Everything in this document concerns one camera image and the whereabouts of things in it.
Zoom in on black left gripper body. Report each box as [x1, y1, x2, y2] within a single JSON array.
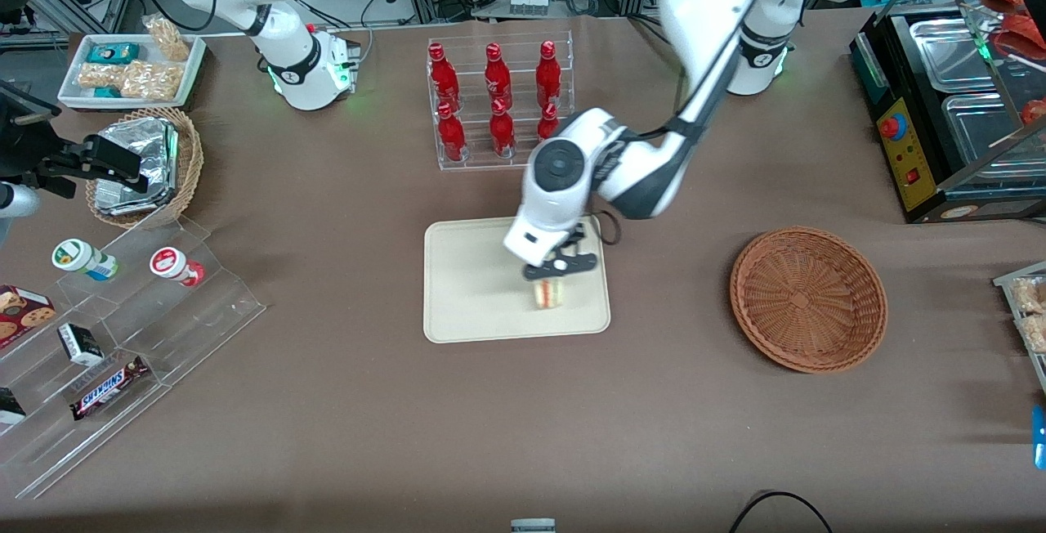
[[546, 222, 592, 266]]

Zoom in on sandwich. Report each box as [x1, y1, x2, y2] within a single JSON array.
[[533, 275, 570, 311]]

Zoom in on light wicker basket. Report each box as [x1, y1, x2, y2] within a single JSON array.
[[84, 106, 205, 230]]

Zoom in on cream plastic tray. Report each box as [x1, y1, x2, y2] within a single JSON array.
[[422, 216, 612, 344]]

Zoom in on white rectangular snack tray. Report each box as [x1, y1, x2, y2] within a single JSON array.
[[57, 33, 207, 111]]

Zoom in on brown round wicker basket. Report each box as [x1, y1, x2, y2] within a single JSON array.
[[729, 226, 889, 374]]

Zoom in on white tray with snacks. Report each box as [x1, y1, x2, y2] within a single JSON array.
[[993, 262, 1046, 395]]

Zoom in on aluminium foil container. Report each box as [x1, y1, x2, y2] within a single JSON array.
[[94, 118, 181, 217]]

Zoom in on green lidded sunflower jar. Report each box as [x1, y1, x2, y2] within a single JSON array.
[[51, 239, 119, 282]]

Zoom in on clear bag of granola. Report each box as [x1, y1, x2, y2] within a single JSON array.
[[78, 63, 123, 91], [143, 14, 190, 61], [121, 60, 182, 101]]

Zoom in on clear acrylic bottle rack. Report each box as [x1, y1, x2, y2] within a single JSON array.
[[427, 30, 574, 172]]

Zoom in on red lidded yogurt jar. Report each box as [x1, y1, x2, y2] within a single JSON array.
[[150, 247, 205, 287]]

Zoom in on chocolate chip cookie box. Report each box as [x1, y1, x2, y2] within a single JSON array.
[[0, 284, 58, 350]]

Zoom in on small black carton box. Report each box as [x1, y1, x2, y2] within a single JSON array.
[[57, 323, 105, 367]]

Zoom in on clear acrylic stepped stand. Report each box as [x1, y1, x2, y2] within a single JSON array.
[[0, 214, 266, 501]]

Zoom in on Snickers chocolate bar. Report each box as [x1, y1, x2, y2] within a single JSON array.
[[69, 356, 150, 421]]

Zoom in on black food warmer cabinet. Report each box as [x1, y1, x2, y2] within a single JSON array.
[[848, 0, 1046, 225]]

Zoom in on steel food pan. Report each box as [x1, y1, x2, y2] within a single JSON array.
[[910, 18, 994, 94], [944, 93, 1046, 170]]

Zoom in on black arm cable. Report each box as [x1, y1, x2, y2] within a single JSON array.
[[592, 210, 624, 246]]

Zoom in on black wrist mount block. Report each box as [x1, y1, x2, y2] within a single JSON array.
[[0, 79, 62, 184]]

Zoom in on black floor cable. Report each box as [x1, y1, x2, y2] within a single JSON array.
[[730, 490, 833, 533]]

